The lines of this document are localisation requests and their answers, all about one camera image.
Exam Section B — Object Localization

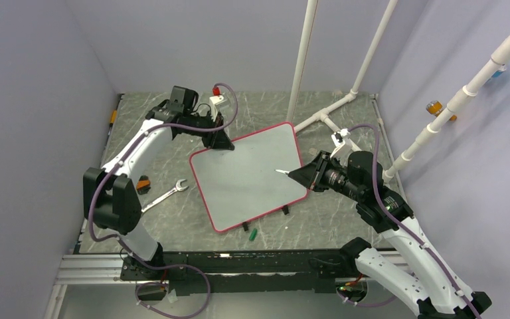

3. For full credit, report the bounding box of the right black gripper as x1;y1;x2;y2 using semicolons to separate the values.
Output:
289;150;365;202

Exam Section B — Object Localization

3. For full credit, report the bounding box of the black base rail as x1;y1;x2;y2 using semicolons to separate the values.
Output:
120;249;359;296

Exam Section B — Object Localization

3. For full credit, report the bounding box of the aluminium extrusion rail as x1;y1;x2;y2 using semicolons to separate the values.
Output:
55;254;123;285

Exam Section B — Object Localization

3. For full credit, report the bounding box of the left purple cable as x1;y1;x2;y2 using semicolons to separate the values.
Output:
88;82;240;319

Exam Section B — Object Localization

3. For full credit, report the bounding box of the orange wall knob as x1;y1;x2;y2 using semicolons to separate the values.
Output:
426;100;444;117

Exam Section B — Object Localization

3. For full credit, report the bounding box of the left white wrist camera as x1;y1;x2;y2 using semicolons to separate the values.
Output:
208;86;230;122

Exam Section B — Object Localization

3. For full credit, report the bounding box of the white PVC pipe frame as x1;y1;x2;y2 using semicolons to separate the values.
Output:
284;1;408;135

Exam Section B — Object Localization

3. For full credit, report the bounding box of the white diagonal pipe rail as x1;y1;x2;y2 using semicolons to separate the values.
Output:
383;35;510;179

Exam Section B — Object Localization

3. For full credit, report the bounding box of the silver open-end wrench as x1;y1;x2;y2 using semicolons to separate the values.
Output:
141;179;189;214

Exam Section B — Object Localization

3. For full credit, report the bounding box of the blue wall knob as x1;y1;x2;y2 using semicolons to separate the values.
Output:
491;64;507;78

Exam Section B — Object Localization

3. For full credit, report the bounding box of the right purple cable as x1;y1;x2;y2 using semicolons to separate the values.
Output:
336;123;485;319

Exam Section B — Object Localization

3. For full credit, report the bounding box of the pink framed whiteboard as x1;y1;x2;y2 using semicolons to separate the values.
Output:
189;122;308;233

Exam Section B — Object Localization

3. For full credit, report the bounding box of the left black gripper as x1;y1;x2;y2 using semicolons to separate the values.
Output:
185;110;234;151

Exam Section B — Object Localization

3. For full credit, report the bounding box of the purple cable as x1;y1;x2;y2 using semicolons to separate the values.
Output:
336;123;485;319
88;82;240;319

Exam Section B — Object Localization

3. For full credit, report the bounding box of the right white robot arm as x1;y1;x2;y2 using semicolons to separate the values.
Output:
286;151;492;318

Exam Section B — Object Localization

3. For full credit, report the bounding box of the green marker cap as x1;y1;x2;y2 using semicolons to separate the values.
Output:
248;229;258;241

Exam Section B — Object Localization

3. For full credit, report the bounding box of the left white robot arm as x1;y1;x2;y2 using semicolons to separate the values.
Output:
82;82;238;280

